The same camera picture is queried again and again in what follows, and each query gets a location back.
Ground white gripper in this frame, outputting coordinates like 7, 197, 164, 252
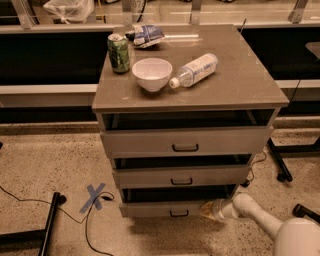
200, 199, 239, 221

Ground grey bottom drawer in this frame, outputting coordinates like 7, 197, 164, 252
119, 184, 237, 218

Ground grey drawer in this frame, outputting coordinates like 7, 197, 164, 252
119, 184, 237, 218
100, 127, 273, 158
113, 165, 249, 189

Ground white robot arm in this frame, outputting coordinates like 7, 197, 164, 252
200, 193, 320, 256

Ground grey middle drawer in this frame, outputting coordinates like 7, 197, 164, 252
113, 165, 249, 189

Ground grey top drawer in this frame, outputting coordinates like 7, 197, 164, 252
100, 127, 273, 158

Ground grey drawer cabinet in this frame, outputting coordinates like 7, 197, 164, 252
91, 23, 290, 204

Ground black stand leg right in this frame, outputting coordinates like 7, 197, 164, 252
267, 137, 320, 182

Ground black stand leg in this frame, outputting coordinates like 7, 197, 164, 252
0, 192, 66, 256
267, 137, 320, 182

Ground black caster leg far right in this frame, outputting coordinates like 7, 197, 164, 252
292, 204, 320, 224

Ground blue tape cross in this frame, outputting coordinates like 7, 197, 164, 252
80, 183, 105, 214

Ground clear plastic water bottle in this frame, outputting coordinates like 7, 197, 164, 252
169, 53, 218, 89

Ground white bowl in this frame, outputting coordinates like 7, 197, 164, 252
131, 58, 173, 92

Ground blue white snack bag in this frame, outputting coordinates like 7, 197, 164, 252
125, 25, 165, 48

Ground green soda can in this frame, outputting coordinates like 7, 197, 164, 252
107, 33, 130, 73

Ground black stand leg left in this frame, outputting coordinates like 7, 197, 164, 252
0, 192, 66, 256

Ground clear plastic bag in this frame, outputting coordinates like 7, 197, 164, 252
43, 0, 94, 24

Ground thin cable behind cabinet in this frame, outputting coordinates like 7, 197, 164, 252
240, 150, 268, 188

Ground black floor cable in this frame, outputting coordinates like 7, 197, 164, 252
0, 185, 115, 256

